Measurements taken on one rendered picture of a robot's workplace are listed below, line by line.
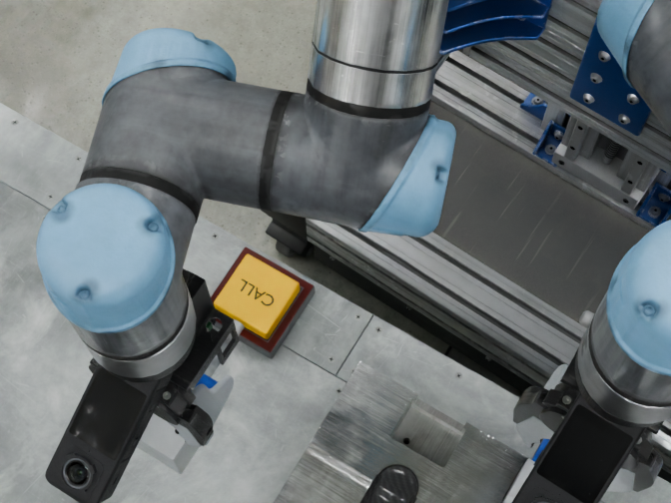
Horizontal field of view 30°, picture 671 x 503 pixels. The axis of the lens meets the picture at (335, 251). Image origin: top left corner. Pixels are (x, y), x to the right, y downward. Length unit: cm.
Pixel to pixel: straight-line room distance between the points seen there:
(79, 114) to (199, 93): 149
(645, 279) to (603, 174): 115
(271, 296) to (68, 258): 49
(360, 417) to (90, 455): 29
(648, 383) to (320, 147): 23
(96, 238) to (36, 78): 160
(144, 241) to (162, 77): 12
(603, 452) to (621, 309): 17
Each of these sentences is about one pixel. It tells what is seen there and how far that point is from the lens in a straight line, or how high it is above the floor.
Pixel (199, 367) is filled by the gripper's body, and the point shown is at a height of 109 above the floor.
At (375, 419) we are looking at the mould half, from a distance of 109.
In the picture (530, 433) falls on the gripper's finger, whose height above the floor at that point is 105.
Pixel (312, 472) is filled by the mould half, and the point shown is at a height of 89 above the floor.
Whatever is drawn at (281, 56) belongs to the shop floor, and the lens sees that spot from 226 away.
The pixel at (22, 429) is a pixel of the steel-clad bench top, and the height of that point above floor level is 80.
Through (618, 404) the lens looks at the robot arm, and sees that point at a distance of 75.
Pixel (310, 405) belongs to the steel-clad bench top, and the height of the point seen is 80.
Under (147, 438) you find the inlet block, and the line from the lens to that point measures 103.
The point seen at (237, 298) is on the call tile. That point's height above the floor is 84.
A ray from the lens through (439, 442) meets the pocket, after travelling 111.
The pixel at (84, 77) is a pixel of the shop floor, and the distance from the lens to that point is 228.
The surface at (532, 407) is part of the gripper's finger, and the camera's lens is 87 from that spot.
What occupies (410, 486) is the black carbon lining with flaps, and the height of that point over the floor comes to 89.
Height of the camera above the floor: 195
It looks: 68 degrees down
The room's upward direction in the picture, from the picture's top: 1 degrees counter-clockwise
